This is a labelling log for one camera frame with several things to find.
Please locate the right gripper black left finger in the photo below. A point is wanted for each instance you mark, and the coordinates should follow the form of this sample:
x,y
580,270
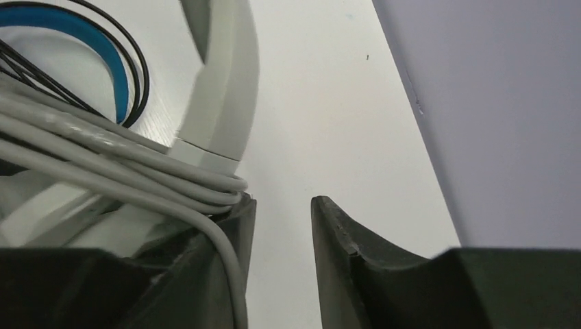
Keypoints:
x,y
178,283

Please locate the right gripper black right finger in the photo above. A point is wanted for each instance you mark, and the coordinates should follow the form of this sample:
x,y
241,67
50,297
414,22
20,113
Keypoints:
x,y
365,281

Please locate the grey white headphones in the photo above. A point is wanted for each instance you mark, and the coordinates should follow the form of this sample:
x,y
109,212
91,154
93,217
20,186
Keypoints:
x,y
91,164

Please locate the black headphones with blue band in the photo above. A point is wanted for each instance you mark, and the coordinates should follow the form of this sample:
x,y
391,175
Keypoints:
x,y
130,76

